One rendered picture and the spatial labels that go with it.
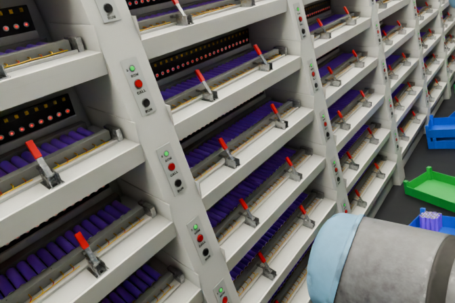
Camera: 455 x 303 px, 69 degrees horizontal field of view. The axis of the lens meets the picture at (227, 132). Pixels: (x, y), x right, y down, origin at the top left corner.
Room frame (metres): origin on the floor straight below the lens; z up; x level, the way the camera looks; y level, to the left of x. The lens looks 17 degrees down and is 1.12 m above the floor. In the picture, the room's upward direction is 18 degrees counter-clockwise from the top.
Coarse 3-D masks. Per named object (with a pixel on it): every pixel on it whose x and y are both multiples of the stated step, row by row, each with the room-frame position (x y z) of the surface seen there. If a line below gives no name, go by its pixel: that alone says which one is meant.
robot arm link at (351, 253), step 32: (352, 224) 0.31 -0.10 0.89; (384, 224) 0.29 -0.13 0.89; (320, 256) 0.29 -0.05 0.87; (352, 256) 0.27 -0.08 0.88; (384, 256) 0.25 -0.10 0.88; (416, 256) 0.24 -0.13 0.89; (448, 256) 0.23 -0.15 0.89; (320, 288) 0.28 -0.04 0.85; (352, 288) 0.26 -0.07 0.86; (384, 288) 0.24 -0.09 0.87; (416, 288) 0.22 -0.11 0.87
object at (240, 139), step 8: (288, 104) 1.18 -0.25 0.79; (272, 112) 1.13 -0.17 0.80; (280, 112) 1.14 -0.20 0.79; (264, 120) 1.08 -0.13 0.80; (256, 128) 1.04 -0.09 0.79; (240, 136) 1.00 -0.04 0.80; (248, 136) 1.01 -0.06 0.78; (256, 136) 1.01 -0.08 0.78; (232, 144) 0.96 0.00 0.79; (240, 144) 0.97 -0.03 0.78; (216, 152) 0.92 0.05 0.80; (224, 152) 0.93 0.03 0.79; (208, 160) 0.88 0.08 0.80; (216, 160) 0.90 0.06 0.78; (192, 168) 0.85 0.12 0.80; (200, 168) 0.86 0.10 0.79; (192, 176) 0.84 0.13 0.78
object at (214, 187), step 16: (272, 96) 1.29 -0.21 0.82; (288, 96) 1.23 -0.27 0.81; (304, 96) 1.18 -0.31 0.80; (240, 112) 1.17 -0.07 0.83; (288, 112) 1.17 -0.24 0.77; (304, 112) 1.15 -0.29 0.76; (208, 128) 1.05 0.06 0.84; (288, 128) 1.05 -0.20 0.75; (256, 144) 0.98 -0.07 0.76; (272, 144) 0.98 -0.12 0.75; (224, 160) 0.91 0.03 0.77; (240, 160) 0.90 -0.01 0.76; (256, 160) 0.92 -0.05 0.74; (224, 176) 0.84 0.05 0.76; (240, 176) 0.87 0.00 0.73; (208, 192) 0.78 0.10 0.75; (224, 192) 0.82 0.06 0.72; (208, 208) 0.77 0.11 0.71
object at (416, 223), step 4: (420, 208) 1.30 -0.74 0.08; (424, 208) 1.30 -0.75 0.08; (420, 212) 1.30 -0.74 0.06; (444, 216) 1.24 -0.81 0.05; (448, 216) 1.23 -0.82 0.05; (416, 220) 1.25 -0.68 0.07; (444, 220) 1.24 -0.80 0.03; (448, 220) 1.23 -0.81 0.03; (452, 220) 1.22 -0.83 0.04; (412, 224) 1.21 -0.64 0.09; (416, 224) 1.25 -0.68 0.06; (444, 224) 1.24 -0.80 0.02; (448, 224) 1.22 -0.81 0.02; (452, 224) 1.21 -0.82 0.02; (444, 228) 1.22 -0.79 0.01; (448, 228) 1.21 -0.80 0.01; (452, 228) 1.21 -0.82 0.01; (440, 232) 1.18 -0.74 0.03; (444, 232) 1.18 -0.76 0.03; (448, 232) 1.17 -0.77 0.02; (452, 232) 1.17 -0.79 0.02
